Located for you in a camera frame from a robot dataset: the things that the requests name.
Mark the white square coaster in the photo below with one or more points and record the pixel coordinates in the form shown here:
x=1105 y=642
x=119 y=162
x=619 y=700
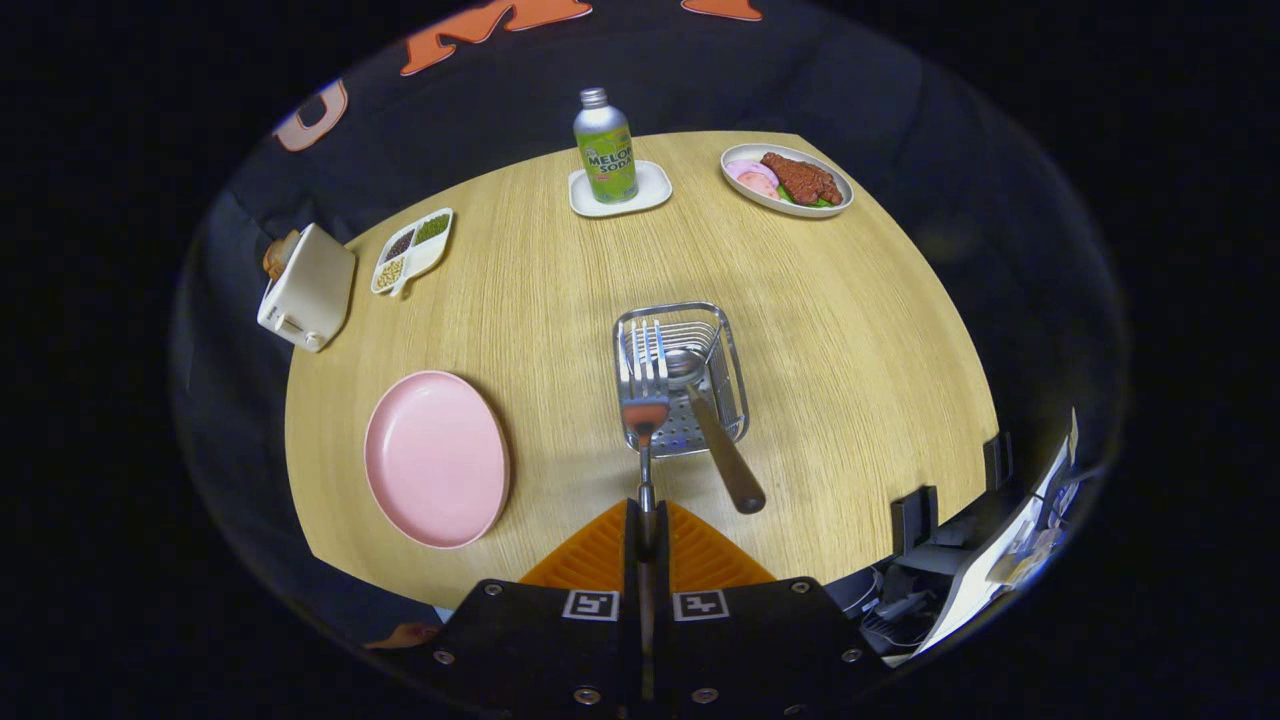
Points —
x=655 y=190

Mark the white divided dish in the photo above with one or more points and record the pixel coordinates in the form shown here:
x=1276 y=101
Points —
x=425 y=258

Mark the pink round plate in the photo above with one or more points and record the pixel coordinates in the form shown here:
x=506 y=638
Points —
x=435 y=460

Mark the pile of green beans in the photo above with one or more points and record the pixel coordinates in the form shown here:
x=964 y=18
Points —
x=432 y=228

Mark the cream white toaster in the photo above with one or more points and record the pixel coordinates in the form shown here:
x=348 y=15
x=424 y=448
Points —
x=310 y=290

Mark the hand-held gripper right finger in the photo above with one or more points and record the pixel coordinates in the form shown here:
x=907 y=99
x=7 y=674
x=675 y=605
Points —
x=663 y=560

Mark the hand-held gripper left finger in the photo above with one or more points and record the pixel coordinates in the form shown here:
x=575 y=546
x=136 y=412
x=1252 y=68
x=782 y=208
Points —
x=632 y=560

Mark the green soda bottle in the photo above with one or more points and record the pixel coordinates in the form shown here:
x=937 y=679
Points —
x=605 y=140

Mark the grey oval food plate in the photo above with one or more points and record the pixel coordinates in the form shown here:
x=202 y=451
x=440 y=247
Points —
x=765 y=204

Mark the brown toast slice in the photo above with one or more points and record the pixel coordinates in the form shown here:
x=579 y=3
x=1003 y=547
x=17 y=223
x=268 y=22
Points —
x=280 y=255

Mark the pile of dark beans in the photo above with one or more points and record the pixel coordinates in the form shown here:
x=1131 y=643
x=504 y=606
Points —
x=399 y=243

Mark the pile of yellow beans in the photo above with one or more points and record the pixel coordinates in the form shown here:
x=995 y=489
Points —
x=389 y=272

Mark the brown grilled meat piece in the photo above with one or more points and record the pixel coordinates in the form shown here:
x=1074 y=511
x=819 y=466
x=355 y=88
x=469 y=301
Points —
x=800 y=178

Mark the pink ham slice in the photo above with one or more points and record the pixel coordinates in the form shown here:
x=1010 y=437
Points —
x=745 y=168
x=757 y=185

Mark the perforated metal basket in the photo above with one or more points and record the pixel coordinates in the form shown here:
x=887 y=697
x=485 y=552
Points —
x=690 y=432

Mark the green lettuce leaf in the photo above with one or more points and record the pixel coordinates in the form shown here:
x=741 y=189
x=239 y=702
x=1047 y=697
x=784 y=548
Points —
x=792 y=198

